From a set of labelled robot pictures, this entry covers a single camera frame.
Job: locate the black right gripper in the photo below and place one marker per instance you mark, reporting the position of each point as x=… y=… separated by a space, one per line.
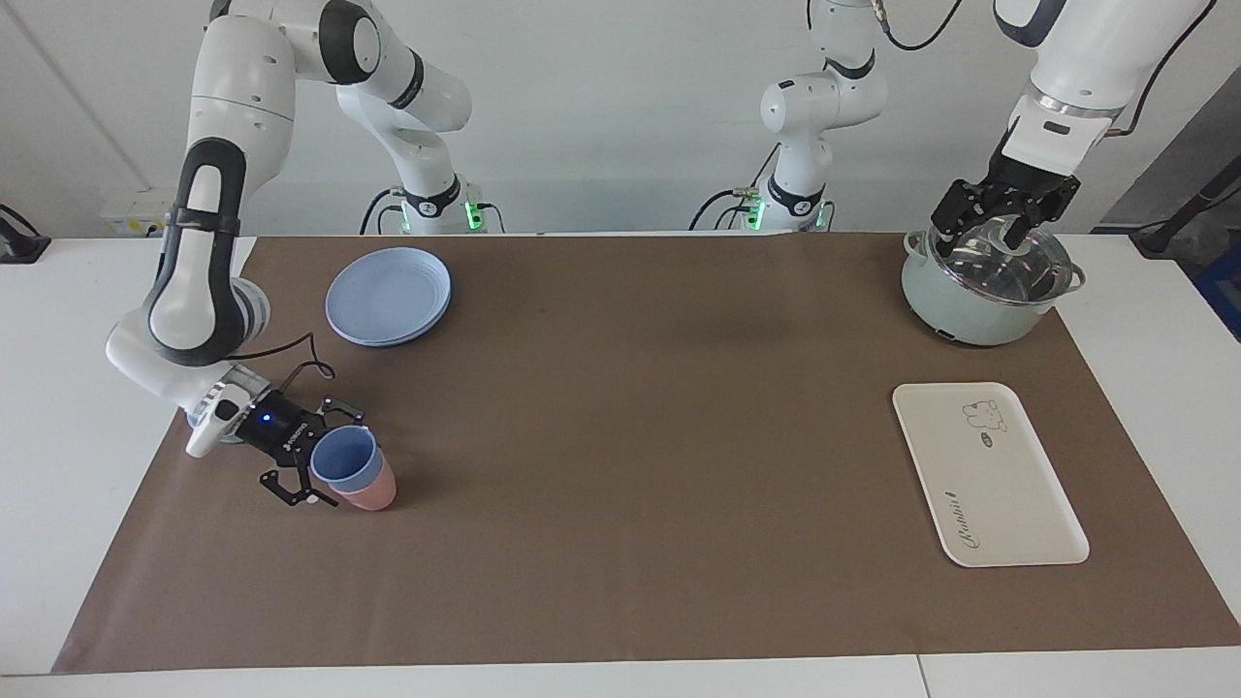
x=286 y=434

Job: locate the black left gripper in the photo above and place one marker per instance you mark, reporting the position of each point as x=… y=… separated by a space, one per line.
x=1033 y=184

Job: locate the blue ribbed cup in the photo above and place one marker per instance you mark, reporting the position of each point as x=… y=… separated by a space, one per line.
x=344 y=458

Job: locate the pink cup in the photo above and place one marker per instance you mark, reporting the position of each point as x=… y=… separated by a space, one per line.
x=373 y=496

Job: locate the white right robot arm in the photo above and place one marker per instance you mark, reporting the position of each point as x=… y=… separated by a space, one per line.
x=228 y=97

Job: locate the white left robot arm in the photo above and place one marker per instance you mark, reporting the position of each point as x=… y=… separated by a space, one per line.
x=1086 y=48

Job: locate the cream rabbit print tray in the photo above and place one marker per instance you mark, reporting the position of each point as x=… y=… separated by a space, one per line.
x=989 y=485

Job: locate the glass pot lid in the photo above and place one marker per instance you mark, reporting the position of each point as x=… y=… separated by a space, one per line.
x=999 y=271

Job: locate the light blue bowl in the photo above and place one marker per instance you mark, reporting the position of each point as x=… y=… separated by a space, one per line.
x=234 y=439

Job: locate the pale green cooking pot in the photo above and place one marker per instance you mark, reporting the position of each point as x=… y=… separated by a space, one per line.
x=970 y=325

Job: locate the blue plate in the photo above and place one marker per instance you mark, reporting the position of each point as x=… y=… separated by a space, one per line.
x=388 y=296

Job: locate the black stand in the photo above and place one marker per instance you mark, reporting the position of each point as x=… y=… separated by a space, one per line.
x=1178 y=218

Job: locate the blue crate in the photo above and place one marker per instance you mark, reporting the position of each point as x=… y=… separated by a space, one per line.
x=1224 y=291

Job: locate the brown table mat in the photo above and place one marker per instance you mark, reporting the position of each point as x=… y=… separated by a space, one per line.
x=630 y=485

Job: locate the black table clamp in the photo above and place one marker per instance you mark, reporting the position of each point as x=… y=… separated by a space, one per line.
x=21 y=247

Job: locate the white wall socket strip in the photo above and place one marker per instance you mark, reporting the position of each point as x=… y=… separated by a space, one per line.
x=131 y=215

